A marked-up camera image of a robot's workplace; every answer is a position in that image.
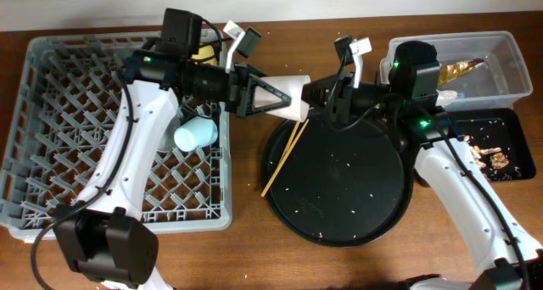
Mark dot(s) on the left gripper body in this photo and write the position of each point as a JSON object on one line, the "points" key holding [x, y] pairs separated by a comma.
{"points": [[216, 84]]}

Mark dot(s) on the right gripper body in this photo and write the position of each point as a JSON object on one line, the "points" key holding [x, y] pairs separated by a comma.
{"points": [[345, 96]]}

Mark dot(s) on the pink cup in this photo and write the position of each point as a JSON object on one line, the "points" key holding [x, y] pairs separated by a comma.
{"points": [[292, 85]]}

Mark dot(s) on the yellow bowl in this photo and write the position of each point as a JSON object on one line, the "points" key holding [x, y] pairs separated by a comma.
{"points": [[205, 55]]}

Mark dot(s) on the wooden chopstick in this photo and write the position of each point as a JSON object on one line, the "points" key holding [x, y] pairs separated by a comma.
{"points": [[290, 139], [282, 160]]}

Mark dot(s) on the blue cup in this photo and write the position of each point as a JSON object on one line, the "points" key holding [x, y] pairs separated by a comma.
{"points": [[196, 133]]}

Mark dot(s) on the grey round plate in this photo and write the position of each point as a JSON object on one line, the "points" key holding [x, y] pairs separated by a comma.
{"points": [[167, 141]]}

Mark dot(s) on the brown snack wrapper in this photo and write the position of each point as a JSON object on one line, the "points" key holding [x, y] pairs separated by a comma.
{"points": [[451, 72]]}

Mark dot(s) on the food scraps and rice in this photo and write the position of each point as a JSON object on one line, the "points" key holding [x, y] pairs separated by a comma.
{"points": [[492, 149]]}

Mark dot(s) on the white napkin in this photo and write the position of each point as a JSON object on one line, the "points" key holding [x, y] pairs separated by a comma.
{"points": [[444, 95]]}

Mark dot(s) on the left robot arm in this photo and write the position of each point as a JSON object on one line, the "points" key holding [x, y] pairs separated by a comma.
{"points": [[102, 235]]}

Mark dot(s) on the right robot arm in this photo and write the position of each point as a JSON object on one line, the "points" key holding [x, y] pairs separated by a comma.
{"points": [[505, 255]]}

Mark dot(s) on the grey plastic dishwasher rack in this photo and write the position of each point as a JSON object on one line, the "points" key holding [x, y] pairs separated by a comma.
{"points": [[64, 111]]}

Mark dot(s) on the round black serving tray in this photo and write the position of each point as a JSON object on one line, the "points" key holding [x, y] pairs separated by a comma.
{"points": [[337, 189]]}

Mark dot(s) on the clear plastic bin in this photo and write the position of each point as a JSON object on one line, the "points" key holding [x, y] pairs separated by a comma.
{"points": [[498, 83]]}

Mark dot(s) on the black rectangular tray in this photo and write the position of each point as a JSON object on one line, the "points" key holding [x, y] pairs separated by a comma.
{"points": [[443, 133]]}

